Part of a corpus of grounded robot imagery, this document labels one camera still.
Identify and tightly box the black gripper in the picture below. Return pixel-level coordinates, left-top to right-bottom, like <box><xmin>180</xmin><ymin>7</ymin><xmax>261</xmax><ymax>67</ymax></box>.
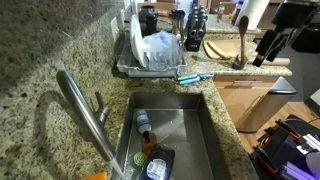
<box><xmin>253</xmin><ymin>0</ymin><xmax>320</xmax><ymax>67</ymax></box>

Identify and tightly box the steel tap handle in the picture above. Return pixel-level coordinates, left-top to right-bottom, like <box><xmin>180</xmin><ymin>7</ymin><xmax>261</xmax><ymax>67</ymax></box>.
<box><xmin>95</xmin><ymin>92</ymin><xmax>110</xmax><ymax>126</ymax></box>

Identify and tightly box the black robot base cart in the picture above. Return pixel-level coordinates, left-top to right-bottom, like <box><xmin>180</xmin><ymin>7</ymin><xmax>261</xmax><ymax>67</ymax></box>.
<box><xmin>250</xmin><ymin>115</ymin><xmax>320</xmax><ymax>180</ymax></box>

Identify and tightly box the wooden rolling pin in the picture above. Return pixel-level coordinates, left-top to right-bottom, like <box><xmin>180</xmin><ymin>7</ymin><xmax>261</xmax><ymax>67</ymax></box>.
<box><xmin>247</xmin><ymin>57</ymin><xmax>290</xmax><ymax>66</ymax></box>

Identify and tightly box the wooden spoon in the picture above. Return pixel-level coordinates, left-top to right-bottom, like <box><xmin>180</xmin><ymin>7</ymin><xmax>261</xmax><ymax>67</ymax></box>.
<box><xmin>238</xmin><ymin>15</ymin><xmax>249</xmax><ymax>64</ymax></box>

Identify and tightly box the paper towel roll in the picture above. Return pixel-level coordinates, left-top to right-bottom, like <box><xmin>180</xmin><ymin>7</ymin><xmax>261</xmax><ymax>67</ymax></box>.
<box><xmin>236</xmin><ymin>0</ymin><xmax>270</xmax><ymax>30</ymax></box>

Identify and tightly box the clear utensil cup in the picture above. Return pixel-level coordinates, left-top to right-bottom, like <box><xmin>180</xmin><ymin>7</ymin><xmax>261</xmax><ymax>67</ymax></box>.
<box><xmin>232</xmin><ymin>42</ymin><xmax>257</xmax><ymax>70</ymax></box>

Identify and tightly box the wooden cutting board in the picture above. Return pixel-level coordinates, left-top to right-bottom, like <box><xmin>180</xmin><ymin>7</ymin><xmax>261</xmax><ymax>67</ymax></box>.
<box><xmin>202</xmin><ymin>39</ymin><xmax>258</xmax><ymax>61</ymax></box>

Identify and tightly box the wooden cabinet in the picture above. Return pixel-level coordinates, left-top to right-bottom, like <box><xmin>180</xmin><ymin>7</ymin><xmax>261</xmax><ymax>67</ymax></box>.
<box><xmin>213</xmin><ymin>75</ymin><xmax>278</xmax><ymax>130</ymax></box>

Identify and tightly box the steel trash can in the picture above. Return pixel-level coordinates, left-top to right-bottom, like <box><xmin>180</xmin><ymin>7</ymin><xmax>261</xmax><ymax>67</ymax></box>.
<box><xmin>237</xmin><ymin>77</ymin><xmax>297</xmax><ymax>133</ymax></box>

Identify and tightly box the black knife block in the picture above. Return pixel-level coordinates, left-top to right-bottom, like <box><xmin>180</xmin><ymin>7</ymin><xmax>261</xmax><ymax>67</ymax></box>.
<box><xmin>184</xmin><ymin>5</ymin><xmax>208</xmax><ymax>52</ymax></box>

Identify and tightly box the grey dish rack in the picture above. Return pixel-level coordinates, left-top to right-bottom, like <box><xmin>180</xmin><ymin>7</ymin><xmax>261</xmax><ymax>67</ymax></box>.
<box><xmin>116</xmin><ymin>41</ymin><xmax>187</xmax><ymax>78</ymax></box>

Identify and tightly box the stainless steel sink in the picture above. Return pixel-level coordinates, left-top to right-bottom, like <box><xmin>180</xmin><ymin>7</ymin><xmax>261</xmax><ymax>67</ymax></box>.
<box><xmin>112</xmin><ymin>93</ymin><xmax>231</xmax><ymax>180</ymax></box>

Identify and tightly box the black coffee maker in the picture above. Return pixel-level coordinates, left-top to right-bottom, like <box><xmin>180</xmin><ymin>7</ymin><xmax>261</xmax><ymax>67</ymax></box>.
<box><xmin>139</xmin><ymin>5</ymin><xmax>158</xmax><ymax>35</ymax></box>

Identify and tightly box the white plate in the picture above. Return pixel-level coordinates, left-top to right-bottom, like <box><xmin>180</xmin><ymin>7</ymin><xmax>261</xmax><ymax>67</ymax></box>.
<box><xmin>130</xmin><ymin>14</ymin><xmax>146</xmax><ymax>67</ymax></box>

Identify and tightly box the plastic water bottle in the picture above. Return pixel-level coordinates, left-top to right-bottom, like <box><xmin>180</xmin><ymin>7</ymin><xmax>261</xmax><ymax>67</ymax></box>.
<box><xmin>135</xmin><ymin>109</ymin><xmax>152</xmax><ymax>134</ymax></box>

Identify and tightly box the brown brush in sink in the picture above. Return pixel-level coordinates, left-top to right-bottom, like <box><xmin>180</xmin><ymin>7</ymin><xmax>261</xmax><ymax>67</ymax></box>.
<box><xmin>141</xmin><ymin>131</ymin><xmax>157</xmax><ymax>155</ymax></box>

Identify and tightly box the dark dish soap bottle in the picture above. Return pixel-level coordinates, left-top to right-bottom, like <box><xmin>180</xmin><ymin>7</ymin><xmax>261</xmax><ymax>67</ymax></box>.
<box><xmin>137</xmin><ymin>145</ymin><xmax>175</xmax><ymax>180</ymax></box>

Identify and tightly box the green scrubber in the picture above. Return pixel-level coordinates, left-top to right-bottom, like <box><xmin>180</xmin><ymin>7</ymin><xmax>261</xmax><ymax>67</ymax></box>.
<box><xmin>134</xmin><ymin>152</ymin><xmax>147</xmax><ymax>167</ymax></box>

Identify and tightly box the orange sponge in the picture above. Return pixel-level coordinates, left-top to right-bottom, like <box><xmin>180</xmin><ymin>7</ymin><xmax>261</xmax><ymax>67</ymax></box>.
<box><xmin>79</xmin><ymin>172</ymin><xmax>107</xmax><ymax>180</ymax></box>

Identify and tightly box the teal handled tool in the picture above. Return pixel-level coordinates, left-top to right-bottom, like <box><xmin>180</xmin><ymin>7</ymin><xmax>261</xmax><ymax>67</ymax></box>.
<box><xmin>178</xmin><ymin>74</ymin><xmax>214</xmax><ymax>85</ymax></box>

